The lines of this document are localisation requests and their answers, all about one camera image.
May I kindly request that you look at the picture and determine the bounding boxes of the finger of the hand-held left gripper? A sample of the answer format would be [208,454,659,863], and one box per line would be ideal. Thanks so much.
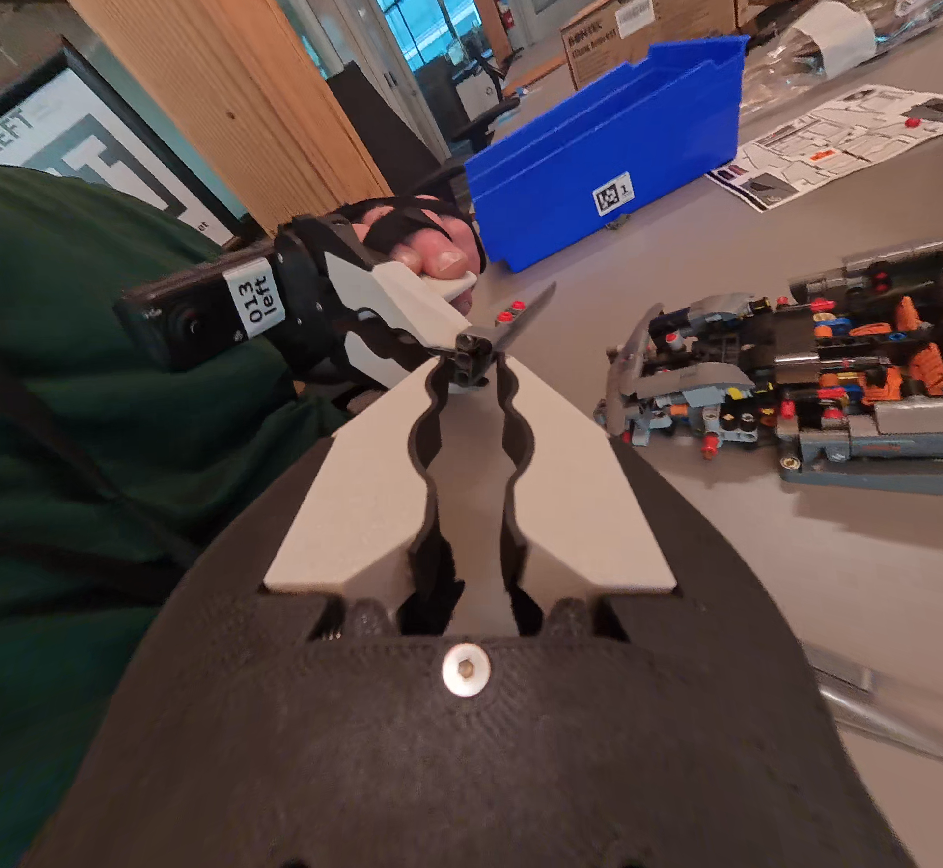
[323,251,474,351]
[341,326,428,392]

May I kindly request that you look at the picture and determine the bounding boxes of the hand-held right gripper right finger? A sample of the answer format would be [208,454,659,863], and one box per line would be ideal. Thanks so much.
[495,352,679,633]

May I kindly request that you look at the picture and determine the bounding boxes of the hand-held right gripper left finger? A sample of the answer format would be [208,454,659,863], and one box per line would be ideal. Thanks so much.
[262,356,467,633]

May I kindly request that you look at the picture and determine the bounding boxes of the grey lego wing piece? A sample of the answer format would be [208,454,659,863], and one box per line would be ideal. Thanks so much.
[453,282,558,393]

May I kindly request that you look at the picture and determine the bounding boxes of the grey black lego spaceship model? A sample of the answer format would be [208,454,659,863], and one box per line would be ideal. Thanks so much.
[593,240,943,497]

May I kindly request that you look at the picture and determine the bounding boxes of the blue plastic parts bin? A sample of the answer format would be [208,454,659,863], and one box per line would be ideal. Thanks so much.
[464,35,751,274]

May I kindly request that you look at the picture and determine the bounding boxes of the grey lego wing dark connector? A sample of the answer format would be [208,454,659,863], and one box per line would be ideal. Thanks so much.
[803,643,943,762]

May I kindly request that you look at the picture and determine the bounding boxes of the lego sticker sheet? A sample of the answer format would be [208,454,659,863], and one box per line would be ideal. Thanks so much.
[706,84,943,212]

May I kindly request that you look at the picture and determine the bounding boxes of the clear bag with lego parts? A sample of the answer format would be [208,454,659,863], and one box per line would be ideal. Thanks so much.
[740,0,943,121]

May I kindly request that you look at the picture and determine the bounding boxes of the person's left hand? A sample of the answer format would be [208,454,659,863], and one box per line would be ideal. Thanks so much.
[392,227,486,314]

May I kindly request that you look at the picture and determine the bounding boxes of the black office chair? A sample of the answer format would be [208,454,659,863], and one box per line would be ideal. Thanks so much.
[449,50,521,154]

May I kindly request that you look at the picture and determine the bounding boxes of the white bin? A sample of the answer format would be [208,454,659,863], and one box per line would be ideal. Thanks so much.
[457,68,509,121]

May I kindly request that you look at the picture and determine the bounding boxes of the black white marker tag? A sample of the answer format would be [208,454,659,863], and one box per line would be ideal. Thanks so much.
[593,171,636,217]

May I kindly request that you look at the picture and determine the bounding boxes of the wooden post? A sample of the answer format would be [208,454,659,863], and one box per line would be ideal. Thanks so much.
[7,0,391,235]

